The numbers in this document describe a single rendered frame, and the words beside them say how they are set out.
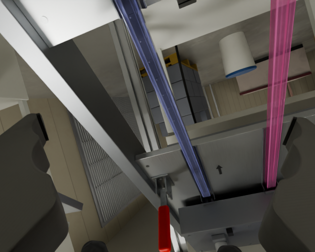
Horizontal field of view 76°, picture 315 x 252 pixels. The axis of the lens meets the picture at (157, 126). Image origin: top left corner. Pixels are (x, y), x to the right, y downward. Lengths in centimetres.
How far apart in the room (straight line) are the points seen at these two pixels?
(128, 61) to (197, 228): 43
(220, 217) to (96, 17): 35
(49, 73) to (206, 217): 33
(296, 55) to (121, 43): 636
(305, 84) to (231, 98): 261
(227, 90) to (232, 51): 600
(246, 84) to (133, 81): 616
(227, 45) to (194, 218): 311
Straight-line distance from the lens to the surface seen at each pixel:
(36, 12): 20
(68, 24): 20
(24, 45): 20
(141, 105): 55
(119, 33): 62
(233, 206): 41
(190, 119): 314
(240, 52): 333
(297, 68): 676
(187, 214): 41
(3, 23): 20
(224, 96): 928
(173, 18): 78
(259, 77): 666
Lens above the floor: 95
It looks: 1 degrees up
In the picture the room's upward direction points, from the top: 164 degrees clockwise
